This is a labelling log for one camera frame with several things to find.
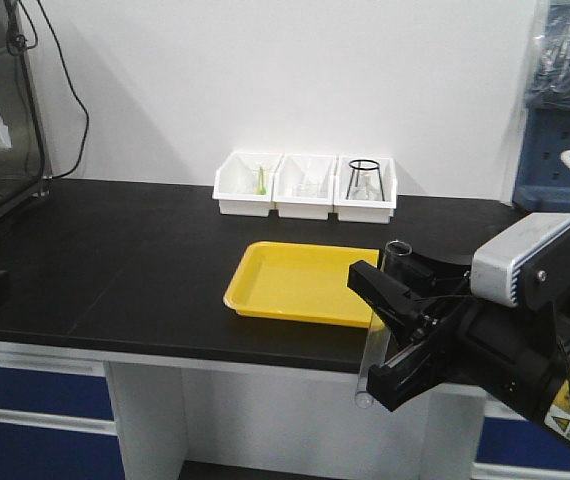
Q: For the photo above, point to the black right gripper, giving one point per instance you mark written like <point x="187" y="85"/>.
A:
<point x="510" y="353"/>

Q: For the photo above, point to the tall clear test tube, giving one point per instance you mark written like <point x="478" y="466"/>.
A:
<point x="380" y="342"/>

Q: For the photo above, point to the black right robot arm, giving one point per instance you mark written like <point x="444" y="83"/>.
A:
<point x="556" y="417"/>

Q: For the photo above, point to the yellow plastic tray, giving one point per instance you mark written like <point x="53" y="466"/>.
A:
<point x="299" y="282"/>

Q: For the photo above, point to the right white storage bin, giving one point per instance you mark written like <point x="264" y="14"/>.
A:
<point x="376" y="212"/>

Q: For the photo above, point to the white storage bin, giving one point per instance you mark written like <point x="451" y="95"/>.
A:
<point x="235" y="184"/>
<point x="376" y="212"/>
<point x="304" y="186"/>

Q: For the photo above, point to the middle white storage bin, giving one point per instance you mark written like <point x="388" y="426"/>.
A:
<point x="304" y="186"/>

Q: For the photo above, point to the green yellow plastic dropper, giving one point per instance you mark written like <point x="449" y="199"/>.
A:
<point x="261" y="181"/>

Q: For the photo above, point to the left white storage bin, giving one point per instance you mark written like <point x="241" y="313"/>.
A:
<point x="235" y="184"/>

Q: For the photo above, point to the blue drying rack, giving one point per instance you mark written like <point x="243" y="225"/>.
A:
<point x="542" y="180"/>

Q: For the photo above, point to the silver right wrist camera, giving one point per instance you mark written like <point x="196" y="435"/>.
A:
<point x="526" y="265"/>

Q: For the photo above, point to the black wire tripod stand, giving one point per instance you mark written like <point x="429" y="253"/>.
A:
<point x="365" y="181"/>

